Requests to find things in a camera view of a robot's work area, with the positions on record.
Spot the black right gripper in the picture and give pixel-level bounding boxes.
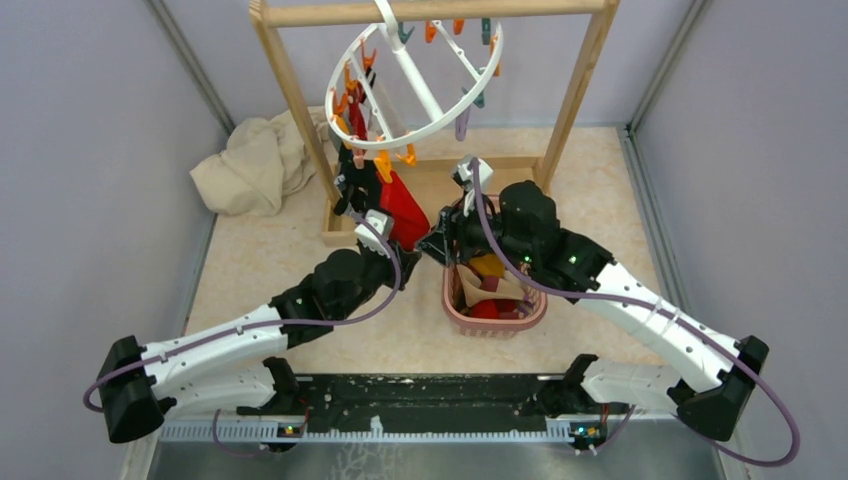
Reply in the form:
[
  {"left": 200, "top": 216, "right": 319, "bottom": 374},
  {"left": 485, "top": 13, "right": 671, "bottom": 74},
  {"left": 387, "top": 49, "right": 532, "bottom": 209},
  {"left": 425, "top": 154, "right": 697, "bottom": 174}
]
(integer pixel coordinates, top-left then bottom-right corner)
[{"left": 415, "top": 188, "right": 535, "bottom": 267}]

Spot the plain red sock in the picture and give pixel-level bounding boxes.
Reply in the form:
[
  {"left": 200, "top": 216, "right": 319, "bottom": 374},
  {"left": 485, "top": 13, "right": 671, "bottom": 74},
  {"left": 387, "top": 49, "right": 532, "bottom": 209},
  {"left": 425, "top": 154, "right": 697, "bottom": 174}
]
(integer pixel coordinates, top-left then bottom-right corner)
[{"left": 377, "top": 171, "right": 430, "bottom": 251}]

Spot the mustard yellow sock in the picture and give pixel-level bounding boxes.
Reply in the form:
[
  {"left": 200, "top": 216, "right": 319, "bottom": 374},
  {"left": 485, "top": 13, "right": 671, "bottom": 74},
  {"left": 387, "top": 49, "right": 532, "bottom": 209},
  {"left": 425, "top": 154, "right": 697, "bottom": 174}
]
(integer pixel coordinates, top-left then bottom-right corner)
[{"left": 468, "top": 254, "right": 506, "bottom": 278}]

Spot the beige maroon striped sock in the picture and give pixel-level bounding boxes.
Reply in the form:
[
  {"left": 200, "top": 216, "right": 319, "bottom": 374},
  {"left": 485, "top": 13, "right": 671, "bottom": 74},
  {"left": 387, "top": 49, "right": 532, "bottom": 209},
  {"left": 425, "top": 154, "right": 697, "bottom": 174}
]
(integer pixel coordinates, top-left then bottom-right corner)
[{"left": 456, "top": 265, "right": 526, "bottom": 307}]

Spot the pink plastic laundry basket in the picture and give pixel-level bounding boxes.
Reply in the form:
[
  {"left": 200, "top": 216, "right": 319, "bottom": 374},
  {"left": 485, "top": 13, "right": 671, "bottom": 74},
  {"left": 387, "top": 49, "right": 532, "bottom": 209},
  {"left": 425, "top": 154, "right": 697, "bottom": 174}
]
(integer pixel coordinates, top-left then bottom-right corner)
[{"left": 441, "top": 253, "right": 548, "bottom": 339}]

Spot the lilac plastic clip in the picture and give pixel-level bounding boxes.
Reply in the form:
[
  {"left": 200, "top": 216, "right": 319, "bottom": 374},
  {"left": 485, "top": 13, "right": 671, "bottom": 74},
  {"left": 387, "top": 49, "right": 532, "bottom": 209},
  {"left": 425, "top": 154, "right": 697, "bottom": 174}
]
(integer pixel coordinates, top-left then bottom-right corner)
[{"left": 454, "top": 107, "right": 471, "bottom": 142}]

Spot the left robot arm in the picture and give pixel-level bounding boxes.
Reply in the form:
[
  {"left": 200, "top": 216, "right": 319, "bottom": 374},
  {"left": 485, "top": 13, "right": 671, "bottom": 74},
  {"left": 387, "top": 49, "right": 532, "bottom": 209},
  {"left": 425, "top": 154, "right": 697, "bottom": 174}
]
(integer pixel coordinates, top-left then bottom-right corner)
[{"left": 91, "top": 242, "right": 422, "bottom": 444}]

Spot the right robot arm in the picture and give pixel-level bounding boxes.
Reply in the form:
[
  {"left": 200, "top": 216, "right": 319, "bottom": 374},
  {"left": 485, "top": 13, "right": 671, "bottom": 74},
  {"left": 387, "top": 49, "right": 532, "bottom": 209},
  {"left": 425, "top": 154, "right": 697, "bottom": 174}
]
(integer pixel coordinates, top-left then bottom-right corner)
[{"left": 417, "top": 181, "right": 770, "bottom": 441}]

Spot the white round clip hanger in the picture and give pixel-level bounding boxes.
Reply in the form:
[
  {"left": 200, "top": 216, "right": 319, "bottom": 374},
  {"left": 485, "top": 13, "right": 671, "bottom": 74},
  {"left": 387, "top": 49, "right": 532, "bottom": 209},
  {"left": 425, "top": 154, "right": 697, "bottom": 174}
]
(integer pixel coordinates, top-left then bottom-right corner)
[{"left": 324, "top": 1, "right": 504, "bottom": 150}]

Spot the black sock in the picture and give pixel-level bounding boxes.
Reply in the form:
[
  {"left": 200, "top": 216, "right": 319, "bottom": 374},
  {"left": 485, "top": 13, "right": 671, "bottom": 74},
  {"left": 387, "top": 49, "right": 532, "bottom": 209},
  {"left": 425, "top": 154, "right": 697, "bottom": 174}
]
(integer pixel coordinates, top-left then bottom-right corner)
[{"left": 333, "top": 144, "right": 382, "bottom": 216}]

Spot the orange plastic clip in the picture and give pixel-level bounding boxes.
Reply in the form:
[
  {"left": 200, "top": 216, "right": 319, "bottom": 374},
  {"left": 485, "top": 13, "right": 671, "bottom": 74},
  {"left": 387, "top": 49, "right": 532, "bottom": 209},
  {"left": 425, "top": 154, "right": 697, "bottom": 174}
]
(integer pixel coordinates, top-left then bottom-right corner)
[{"left": 373, "top": 150, "right": 393, "bottom": 184}]

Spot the teal plastic clip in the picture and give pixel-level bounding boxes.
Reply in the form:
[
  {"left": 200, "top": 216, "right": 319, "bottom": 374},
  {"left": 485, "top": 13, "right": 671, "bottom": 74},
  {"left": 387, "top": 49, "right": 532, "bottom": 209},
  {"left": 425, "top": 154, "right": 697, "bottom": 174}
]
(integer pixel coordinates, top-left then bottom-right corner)
[{"left": 461, "top": 87, "right": 486, "bottom": 109}]

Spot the red snowflake sock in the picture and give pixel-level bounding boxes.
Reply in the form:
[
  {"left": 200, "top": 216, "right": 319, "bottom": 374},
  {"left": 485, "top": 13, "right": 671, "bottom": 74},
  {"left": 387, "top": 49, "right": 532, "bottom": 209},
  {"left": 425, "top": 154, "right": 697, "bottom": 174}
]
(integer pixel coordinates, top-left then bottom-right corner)
[{"left": 348, "top": 93, "right": 368, "bottom": 140}]

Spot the beige crumpled cloth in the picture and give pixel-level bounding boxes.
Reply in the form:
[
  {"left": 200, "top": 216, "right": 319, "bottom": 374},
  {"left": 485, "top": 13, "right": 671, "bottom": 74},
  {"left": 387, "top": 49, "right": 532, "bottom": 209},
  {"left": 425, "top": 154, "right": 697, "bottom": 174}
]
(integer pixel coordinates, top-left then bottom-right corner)
[{"left": 190, "top": 110, "right": 316, "bottom": 217}]

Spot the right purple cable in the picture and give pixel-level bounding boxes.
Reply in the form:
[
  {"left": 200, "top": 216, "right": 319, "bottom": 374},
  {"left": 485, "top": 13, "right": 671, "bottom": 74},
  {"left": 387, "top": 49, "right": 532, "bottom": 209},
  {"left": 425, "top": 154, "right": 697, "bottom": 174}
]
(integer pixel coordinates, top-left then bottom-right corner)
[{"left": 468, "top": 157, "right": 802, "bottom": 468}]

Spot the purple cable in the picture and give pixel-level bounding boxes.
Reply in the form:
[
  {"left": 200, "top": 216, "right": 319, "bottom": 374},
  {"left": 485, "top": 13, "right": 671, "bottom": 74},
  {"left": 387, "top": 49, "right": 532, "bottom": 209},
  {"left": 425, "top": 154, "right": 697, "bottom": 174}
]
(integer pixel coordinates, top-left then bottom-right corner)
[
  {"left": 82, "top": 211, "right": 404, "bottom": 458},
  {"left": 468, "top": 157, "right": 802, "bottom": 468}
]

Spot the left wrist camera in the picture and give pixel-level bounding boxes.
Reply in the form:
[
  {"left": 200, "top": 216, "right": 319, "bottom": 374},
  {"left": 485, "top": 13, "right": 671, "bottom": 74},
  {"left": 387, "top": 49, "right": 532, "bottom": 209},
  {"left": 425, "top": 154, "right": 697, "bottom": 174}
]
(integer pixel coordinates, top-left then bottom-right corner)
[{"left": 354, "top": 209, "right": 394, "bottom": 258}]

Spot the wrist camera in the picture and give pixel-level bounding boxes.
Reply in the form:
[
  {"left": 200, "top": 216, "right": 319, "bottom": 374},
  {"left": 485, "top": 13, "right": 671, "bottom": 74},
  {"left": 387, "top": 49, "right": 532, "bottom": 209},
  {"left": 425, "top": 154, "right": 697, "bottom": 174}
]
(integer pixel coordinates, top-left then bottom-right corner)
[
  {"left": 451, "top": 155, "right": 494, "bottom": 217},
  {"left": 354, "top": 209, "right": 394, "bottom": 258}
]

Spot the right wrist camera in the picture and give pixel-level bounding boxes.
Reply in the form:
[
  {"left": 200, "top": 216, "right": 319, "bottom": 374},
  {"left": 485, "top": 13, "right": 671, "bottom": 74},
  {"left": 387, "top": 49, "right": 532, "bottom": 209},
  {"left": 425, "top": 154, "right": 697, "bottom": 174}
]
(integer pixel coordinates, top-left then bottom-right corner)
[{"left": 451, "top": 155, "right": 494, "bottom": 217}]

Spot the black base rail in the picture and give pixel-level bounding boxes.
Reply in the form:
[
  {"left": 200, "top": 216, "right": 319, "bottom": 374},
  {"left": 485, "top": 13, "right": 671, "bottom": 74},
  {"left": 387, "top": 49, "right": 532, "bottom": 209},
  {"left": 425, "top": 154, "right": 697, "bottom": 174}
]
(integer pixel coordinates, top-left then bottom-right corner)
[{"left": 236, "top": 374, "right": 629, "bottom": 434}]

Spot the wooden drying rack frame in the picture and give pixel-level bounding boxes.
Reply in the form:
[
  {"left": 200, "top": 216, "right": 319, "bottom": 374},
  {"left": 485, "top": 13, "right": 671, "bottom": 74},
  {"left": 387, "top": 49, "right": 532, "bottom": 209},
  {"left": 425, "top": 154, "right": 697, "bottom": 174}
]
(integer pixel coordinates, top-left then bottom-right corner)
[{"left": 248, "top": 0, "right": 622, "bottom": 248}]

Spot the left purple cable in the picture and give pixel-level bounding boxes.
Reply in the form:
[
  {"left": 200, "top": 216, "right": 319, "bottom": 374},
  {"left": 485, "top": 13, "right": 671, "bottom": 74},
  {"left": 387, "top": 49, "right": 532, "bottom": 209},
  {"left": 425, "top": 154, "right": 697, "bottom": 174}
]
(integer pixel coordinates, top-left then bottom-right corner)
[{"left": 82, "top": 211, "right": 404, "bottom": 458}]

